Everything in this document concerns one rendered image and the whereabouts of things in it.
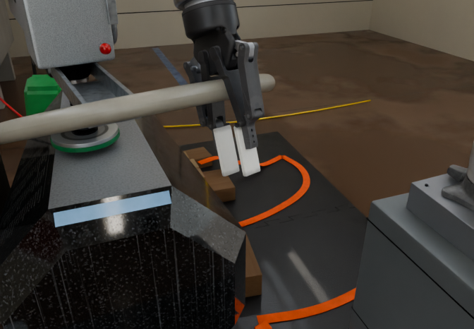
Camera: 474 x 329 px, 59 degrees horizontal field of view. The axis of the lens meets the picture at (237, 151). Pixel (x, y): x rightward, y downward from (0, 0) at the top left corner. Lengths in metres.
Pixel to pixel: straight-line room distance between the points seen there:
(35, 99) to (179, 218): 2.11
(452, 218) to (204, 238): 0.66
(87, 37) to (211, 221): 0.64
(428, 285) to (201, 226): 0.61
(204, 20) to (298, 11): 6.68
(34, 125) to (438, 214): 0.89
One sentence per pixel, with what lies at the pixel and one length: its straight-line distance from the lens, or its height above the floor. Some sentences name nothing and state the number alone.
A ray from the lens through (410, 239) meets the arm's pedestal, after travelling 1.10.
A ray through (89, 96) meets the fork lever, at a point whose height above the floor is 1.06.
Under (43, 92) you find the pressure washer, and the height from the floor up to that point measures 0.50.
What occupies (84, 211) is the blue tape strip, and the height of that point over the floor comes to 0.79.
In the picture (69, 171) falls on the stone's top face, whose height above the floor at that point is 0.80.
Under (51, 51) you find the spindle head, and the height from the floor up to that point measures 1.15.
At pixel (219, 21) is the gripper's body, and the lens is 0.56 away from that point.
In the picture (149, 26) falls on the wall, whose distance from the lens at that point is 6.49.
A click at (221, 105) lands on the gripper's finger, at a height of 1.22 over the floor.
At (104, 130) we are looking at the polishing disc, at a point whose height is 0.86.
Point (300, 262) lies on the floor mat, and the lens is 2.14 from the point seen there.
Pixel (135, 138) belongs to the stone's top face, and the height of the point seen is 0.80.
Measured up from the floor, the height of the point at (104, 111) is 1.24.
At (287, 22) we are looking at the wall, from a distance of 7.17.
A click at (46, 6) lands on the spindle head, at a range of 1.27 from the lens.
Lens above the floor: 1.43
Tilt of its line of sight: 27 degrees down
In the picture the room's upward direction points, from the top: straight up
